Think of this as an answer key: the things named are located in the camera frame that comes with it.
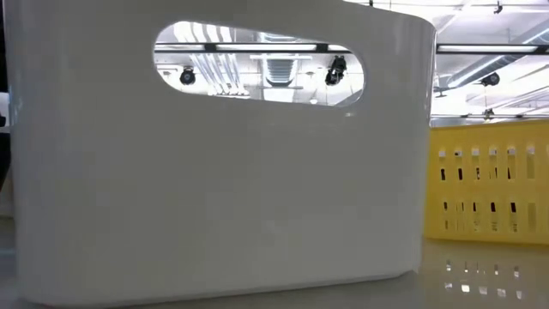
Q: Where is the white ceiling air vent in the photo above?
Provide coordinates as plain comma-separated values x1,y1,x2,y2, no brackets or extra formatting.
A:
250,54,313,91

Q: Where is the white plastic basket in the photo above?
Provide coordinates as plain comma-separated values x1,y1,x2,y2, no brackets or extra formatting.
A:
2,0,437,308

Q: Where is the yellow slotted plastic basket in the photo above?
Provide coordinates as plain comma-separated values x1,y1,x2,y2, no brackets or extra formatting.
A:
423,118,549,245

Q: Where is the silver ceiling duct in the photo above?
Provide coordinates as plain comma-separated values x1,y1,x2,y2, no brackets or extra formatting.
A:
441,16,549,89

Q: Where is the black ceiling light rail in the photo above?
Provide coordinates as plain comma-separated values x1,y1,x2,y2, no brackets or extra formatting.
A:
154,41,549,56

